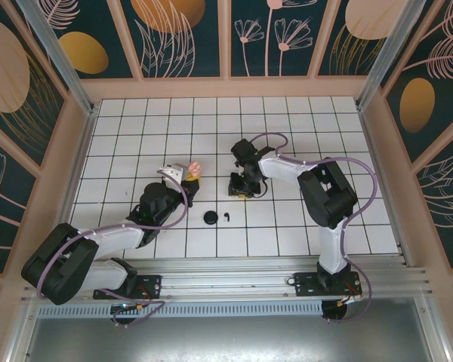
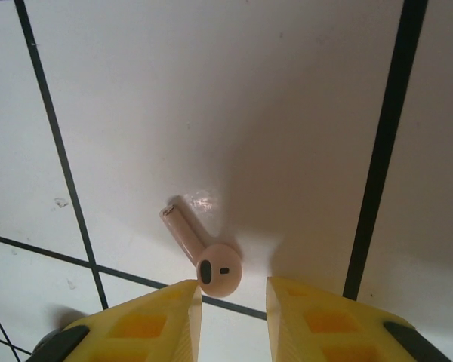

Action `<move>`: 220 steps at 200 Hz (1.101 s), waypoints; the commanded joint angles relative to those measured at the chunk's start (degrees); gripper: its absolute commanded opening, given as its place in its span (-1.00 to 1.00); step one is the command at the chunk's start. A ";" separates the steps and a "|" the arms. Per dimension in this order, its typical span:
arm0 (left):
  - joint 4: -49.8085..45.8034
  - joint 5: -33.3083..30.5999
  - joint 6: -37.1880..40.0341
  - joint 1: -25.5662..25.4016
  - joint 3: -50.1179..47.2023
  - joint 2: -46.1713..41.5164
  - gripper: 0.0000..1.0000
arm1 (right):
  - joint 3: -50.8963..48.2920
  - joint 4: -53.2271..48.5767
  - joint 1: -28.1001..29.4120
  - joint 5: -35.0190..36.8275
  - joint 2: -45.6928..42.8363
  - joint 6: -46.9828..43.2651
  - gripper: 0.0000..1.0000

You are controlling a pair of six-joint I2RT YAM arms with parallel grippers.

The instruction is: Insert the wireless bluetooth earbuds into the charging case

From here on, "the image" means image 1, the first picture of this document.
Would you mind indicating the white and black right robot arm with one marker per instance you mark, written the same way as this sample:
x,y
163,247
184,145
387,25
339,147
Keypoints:
x,y
283,169

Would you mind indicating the pink charging case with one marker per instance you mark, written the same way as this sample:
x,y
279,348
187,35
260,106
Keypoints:
x,y
195,167

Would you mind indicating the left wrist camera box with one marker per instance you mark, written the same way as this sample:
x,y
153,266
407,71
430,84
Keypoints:
x,y
173,172

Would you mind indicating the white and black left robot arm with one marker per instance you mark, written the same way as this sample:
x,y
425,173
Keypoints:
x,y
113,235

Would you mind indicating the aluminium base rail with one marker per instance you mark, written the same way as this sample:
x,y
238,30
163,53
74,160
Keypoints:
x,y
230,275

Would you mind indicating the aluminium corner post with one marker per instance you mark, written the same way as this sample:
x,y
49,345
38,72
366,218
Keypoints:
x,y
60,56
384,56

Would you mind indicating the grey metal sheet panel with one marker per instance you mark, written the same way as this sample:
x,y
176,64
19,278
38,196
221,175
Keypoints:
x,y
226,339

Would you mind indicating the black round charging case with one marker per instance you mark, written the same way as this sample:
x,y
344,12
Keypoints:
x,y
210,217

